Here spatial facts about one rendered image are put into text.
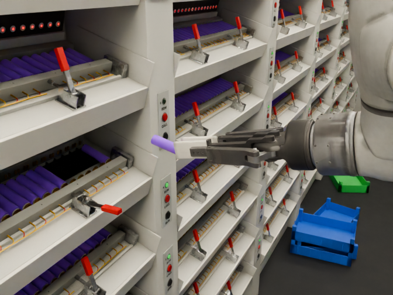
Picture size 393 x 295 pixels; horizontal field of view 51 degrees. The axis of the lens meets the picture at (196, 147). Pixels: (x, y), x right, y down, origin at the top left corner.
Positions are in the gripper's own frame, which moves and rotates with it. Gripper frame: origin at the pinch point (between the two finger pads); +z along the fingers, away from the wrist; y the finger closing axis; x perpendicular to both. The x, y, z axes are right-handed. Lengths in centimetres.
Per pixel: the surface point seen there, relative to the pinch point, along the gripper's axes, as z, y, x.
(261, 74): 16, -76, -1
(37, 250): 16.6, 23.2, 8.0
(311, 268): 18, -115, 102
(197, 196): 21.3, -30.8, 24.3
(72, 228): 16.3, 16.2, 8.1
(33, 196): 22.5, 17.1, 2.3
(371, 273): -8, -126, 108
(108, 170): 19.4, 1.9, 3.5
